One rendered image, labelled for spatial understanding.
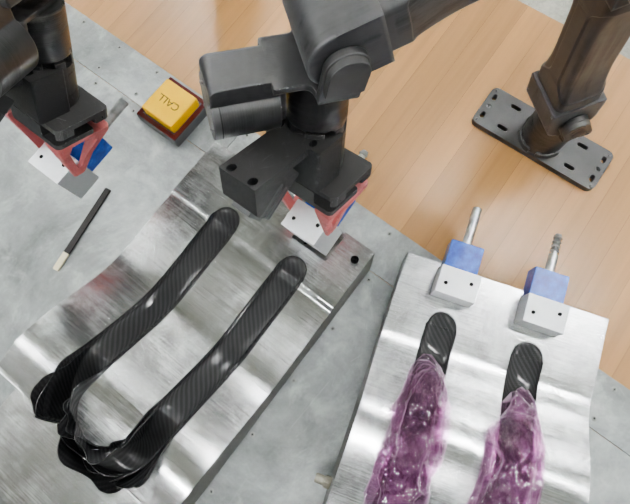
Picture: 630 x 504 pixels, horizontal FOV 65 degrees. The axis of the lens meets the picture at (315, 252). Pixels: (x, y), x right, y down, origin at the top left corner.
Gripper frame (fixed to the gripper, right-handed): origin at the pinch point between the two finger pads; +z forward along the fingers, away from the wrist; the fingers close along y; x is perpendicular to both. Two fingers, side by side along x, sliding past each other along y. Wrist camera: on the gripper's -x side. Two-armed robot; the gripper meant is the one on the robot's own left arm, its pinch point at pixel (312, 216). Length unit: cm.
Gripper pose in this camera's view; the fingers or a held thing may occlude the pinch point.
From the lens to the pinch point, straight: 58.2
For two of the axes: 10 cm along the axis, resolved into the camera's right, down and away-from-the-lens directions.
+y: 7.7, 5.3, -3.6
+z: -0.3, 5.9, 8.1
